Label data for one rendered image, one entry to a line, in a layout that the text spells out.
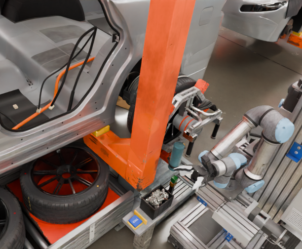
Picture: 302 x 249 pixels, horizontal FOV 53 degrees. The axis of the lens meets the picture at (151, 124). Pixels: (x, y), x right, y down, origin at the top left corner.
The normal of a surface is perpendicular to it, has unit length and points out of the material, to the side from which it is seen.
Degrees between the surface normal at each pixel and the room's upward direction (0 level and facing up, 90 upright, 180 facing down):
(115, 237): 0
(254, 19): 89
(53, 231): 0
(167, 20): 90
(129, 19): 82
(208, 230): 0
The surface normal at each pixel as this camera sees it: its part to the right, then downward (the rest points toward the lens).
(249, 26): -0.36, 0.73
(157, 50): -0.69, 0.36
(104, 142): 0.15, -0.77
